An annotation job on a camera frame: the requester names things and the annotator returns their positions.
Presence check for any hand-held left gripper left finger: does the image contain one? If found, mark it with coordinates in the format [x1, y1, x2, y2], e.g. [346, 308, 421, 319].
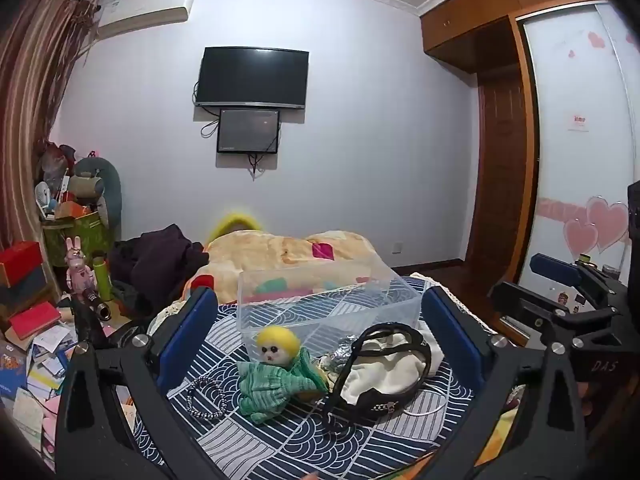
[55, 286, 222, 480]

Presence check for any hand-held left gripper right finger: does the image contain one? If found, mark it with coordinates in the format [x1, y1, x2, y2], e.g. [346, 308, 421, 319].
[414, 285, 589, 480]

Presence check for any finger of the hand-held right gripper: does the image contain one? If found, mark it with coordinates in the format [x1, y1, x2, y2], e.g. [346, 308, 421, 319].
[530, 253, 627, 307]
[489, 281, 624, 347]

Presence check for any white bag with black trim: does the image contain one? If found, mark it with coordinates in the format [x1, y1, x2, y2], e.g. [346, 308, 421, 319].
[324, 322, 446, 422]

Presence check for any yellow-haired doll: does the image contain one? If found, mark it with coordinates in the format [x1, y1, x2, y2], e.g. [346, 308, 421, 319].
[237, 325, 331, 418]

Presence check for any clear plastic storage box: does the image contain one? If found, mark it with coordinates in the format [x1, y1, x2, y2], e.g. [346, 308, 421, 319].
[237, 262, 424, 357]

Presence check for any small pink heart sticker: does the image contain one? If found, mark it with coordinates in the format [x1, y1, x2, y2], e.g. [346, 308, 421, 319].
[563, 219, 600, 256]

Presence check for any large pink heart sticker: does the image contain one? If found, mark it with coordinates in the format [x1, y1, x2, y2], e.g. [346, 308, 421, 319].
[585, 197, 631, 254]

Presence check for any dark clothing pile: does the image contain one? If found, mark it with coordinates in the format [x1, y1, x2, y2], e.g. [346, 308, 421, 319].
[107, 223, 211, 312]

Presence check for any wooden door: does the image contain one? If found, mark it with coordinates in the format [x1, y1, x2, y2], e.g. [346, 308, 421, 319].
[476, 71, 540, 303]

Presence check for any black flashlight on stand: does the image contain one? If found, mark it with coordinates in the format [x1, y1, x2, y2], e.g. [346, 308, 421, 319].
[70, 287, 114, 352]

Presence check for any green bottle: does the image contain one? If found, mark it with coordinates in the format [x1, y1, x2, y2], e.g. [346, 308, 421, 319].
[92, 255, 114, 302]

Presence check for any white sliding wardrobe door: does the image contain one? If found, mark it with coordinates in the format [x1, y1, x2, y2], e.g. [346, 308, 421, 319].
[516, 2, 640, 292]

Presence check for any crumpled silver foil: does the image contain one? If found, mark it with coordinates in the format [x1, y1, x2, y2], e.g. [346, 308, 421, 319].
[320, 337, 359, 374]

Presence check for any yellow fuzzy object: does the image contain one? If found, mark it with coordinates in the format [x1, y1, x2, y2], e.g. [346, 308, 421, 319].
[207, 211, 264, 244]

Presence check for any pink rabbit figurine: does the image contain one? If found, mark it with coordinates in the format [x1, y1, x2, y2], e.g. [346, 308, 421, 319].
[64, 236, 96, 294]

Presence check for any beige floral quilt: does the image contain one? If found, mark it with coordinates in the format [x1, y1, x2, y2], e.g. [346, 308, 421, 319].
[182, 230, 397, 307]

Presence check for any green bag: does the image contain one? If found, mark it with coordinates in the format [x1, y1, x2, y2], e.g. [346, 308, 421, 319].
[42, 209, 109, 267]

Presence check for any red book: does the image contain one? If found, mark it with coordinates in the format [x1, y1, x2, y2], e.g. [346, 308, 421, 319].
[9, 301, 62, 341]

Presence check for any blue wave-patterned blanket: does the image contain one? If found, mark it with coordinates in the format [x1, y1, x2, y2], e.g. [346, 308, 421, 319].
[125, 272, 503, 480]

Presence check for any pile of papers and books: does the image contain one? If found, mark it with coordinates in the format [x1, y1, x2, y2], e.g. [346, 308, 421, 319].
[0, 310, 92, 463]

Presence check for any grey plush pillow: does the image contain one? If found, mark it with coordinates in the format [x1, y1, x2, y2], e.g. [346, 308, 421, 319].
[67, 157, 123, 229]

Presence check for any red box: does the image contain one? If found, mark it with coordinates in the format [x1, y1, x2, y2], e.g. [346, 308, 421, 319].
[0, 240, 44, 277]

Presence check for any small white fan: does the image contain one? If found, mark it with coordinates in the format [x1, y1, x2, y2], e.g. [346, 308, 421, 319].
[34, 181, 54, 219]

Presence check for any small black monitor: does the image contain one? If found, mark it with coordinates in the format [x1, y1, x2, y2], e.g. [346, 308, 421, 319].
[216, 107, 281, 155]

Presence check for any wooden overhead cabinet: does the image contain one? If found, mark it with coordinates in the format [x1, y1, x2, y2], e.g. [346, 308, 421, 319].
[419, 0, 610, 77]

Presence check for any brown striped curtain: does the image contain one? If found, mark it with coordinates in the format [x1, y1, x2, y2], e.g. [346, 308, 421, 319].
[0, 0, 99, 263]

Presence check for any white air conditioner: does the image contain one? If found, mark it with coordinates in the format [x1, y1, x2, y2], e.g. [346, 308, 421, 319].
[94, 0, 194, 42]

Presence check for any beaded bracelet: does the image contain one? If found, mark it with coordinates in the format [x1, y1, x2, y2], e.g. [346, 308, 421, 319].
[186, 374, 229, 421]

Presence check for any black television cable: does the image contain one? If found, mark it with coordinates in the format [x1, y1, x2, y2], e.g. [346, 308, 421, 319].
[192, 84, 221, 139]

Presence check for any black wall television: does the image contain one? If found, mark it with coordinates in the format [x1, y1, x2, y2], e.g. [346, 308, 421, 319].
[194, 46, 310, 110]

